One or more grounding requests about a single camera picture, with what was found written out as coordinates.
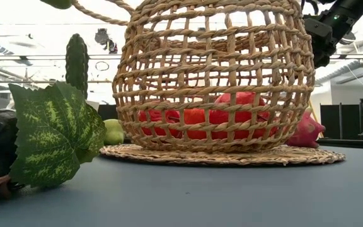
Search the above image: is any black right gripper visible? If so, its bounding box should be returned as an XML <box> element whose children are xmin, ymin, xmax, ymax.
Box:
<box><xmin>304</xmin><ymin>17</ymin><xmax>335</xmax><ymax>69</ymax></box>

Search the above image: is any pink dragon fruit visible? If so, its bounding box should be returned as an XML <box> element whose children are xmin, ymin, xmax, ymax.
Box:
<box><xmin>287</xmin><ymin>108</ymin><xmax>326</xmax><ymax>149</ymax></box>

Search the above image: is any orange-red peach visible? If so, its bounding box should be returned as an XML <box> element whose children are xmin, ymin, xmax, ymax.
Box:
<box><xmin>183</xmin><ymin>108</ymin><xmax>208</xmax><ymax>141</ymax></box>

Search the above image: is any woven wicker basket with handles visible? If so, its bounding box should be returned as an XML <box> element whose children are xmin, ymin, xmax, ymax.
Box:
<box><xmin>71</xmin><ymin>0</ymin><xmax>316</xmax><ymax>154</ymax></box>

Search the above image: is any small dark red fruit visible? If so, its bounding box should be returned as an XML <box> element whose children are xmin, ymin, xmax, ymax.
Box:
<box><xmin>149</xmin><ymin>100</ymin><xmax>184</xmax><ymax>120</ymax></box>

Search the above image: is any yellow-green pear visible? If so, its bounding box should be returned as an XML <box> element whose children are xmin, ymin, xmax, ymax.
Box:
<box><xmin>103</xmin><ymin>119</ymin><xmax>126</xmax><ymax>146</ymax></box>

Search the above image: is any black office partition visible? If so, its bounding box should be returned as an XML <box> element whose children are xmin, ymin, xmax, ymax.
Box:
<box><xmin>319</xmin><ymin>103</ymin><xmax>359</xmax><ymax>140</ymax></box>

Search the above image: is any dark office desk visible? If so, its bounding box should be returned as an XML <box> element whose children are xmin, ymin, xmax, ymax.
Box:
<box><xmin>316</xmin><ymin>137</ymin><xmax>363</xmax><ymax>151</ymax></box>

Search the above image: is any round woven straw placemat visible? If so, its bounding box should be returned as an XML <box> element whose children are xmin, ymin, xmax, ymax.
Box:
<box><xmin>99</xmin><ymin>143</ymin><xmax>347</xmax><ymax>167</ymax></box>

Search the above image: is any black ceiling-hung device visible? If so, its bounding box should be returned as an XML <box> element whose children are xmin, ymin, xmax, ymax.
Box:
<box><xmin>95</xmin><ymin>28</ymin><xmax>118</xmax><ymax>54</ymax></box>

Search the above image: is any green artificial cactus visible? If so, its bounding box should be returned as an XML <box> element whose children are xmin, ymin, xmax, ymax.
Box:
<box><xmin>64</xmin><ymin>33</ymin><xmax>90</xmax><ymax>100</ymax></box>

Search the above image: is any black grape bunch with leaf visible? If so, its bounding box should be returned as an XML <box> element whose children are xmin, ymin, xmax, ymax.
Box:
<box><xmin>0</xmin><ymin>81</ymin><xmax>107</xmax><ymax>201</ymax></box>

